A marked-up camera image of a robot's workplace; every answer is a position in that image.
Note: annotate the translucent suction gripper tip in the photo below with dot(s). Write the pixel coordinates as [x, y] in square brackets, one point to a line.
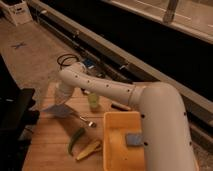
[61, 99]

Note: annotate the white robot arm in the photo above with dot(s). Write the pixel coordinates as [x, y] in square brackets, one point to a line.
[164, 120]

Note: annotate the small green cup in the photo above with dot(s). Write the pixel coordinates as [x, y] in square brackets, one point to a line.
[93, 100]

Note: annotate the green chili pepper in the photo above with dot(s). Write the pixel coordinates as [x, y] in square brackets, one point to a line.
[74, 138]

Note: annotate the metal spoon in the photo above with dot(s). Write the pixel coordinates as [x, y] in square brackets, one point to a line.
[89, 123]

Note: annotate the black equipment at left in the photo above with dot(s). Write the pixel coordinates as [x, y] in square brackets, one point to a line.
[15, 115]

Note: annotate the blue and black device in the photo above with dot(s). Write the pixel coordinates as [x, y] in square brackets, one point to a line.
[88, 63]

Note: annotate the yellow plastic bin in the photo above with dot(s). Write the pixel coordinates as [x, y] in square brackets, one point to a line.
[117, 156]

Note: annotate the blue sponge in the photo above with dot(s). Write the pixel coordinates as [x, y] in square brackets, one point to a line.
[134, 139]

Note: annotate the white storage crate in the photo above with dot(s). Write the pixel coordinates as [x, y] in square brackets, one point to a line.
[17, 14]

